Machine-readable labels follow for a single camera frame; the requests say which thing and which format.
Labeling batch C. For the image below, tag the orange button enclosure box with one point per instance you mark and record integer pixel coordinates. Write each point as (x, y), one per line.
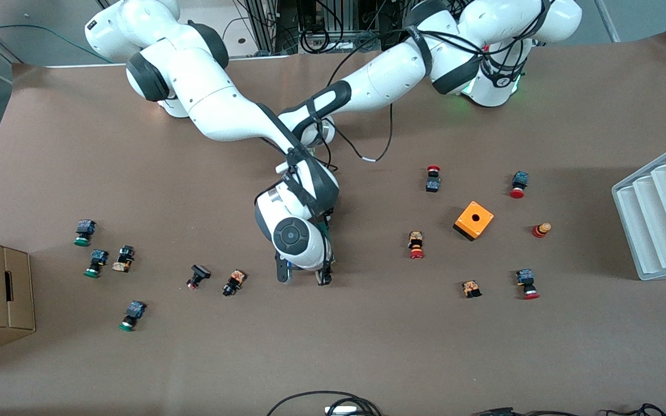
(472, 225)

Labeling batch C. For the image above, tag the red mushroom pushbutton blue block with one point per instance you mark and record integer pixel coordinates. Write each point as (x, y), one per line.
(520, 179)
(525, 277)

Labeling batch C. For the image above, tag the red pushbutton black block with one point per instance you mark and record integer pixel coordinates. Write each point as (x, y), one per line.
(433, 185)

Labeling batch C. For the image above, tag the white ribbed tray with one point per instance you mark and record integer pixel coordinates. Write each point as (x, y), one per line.
(657, 219)

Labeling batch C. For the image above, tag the red yellow emergency stop head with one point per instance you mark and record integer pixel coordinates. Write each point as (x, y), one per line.
(541, 230)

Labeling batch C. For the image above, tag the black flat-head switch red terminals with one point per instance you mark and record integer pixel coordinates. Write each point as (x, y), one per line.
(199, 272)

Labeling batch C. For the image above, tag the green mushroom pushbutton blue block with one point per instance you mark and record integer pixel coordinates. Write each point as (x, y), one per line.
(97, 258)
(134, 311)
(84, 228)

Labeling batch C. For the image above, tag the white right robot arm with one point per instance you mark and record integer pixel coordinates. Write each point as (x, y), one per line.
(206, 98)

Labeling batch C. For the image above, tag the black knob switch orange block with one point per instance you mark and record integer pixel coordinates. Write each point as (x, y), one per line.
(235, 281)

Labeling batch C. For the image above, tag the white power plug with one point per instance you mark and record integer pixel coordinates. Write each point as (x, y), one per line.
(341, 411)

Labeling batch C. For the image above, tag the aluminium profile rack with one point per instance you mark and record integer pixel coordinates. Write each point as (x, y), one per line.
(266, 23)

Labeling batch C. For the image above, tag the red pushbutton orange block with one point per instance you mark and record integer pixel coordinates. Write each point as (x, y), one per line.
(415, 240)

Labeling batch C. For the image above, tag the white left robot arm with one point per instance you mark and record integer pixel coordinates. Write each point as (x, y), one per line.
(391, 69)

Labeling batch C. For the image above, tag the orange contact block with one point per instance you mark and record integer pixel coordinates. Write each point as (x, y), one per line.
(471, 288)

